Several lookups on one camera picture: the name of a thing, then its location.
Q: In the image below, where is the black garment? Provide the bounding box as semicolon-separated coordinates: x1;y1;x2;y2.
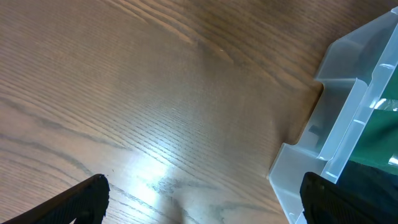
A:
336;161;397;215

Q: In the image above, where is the dark green garment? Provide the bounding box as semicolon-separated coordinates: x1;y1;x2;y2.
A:
350;71;397;175

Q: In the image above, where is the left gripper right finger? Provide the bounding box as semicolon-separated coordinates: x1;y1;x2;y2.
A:
300;172;397;224

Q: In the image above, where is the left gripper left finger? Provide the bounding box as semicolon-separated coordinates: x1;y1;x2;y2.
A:
4;174;110;224

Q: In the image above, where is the clear plastic storage bin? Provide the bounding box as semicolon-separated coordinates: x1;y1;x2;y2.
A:
269;8;397;223

